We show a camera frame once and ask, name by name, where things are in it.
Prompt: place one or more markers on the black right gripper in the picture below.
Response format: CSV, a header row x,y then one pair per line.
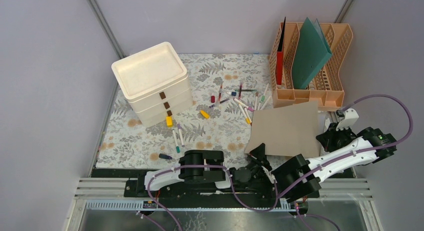
x,y
327,138

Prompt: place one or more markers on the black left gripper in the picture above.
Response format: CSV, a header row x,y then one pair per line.
x,y
259,153

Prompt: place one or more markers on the beige file folder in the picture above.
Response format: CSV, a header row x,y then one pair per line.
x,y
287,131

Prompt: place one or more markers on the yellow ink bottle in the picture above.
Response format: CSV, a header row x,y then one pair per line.
x,y
204,114

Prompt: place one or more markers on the teal file folder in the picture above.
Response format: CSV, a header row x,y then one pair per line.
x,y
312,53

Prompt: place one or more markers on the dark blue ink bottle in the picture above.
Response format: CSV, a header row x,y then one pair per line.
x,y
164,156

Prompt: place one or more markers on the red file folder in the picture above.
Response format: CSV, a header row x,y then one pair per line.
x,y
280,55

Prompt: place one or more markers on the cream drawer unit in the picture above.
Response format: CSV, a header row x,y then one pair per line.
x,y
155,83

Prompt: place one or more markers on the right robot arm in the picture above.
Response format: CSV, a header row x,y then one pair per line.
x,y
299,176

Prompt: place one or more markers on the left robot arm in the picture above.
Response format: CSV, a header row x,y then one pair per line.
x,y
198,167

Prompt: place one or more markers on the floral desk mat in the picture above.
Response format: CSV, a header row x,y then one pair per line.
x,y
128,144

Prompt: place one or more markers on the yellow capped white marker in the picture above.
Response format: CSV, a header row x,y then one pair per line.
x,y
247,119

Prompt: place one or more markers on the dark red capped white marker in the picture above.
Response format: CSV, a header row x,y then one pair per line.
x,y
248,115

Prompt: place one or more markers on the peach plastic file organizer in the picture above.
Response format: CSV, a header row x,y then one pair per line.
x,y
326,88

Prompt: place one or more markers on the light green capped marker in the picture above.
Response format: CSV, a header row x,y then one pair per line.
x,y
264,93

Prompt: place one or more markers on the purple clear pen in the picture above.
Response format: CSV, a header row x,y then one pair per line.
x,y
220,102

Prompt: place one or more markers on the green clear pen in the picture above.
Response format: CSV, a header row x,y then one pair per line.
x,y
247,90

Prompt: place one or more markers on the pink clear pen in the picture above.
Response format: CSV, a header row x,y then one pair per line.
x,y
240,90

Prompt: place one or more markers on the orange clear pen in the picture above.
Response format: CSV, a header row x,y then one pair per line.
x,y
219,94

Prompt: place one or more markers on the purple capped white marker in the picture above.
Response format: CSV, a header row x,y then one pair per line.
x,y
180,132

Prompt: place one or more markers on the yellow block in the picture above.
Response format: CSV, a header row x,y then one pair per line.
x,y
169,122

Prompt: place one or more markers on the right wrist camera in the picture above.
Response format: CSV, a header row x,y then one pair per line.
x,y
346,118

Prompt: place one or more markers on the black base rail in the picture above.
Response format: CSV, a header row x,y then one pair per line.
x,y
134,186

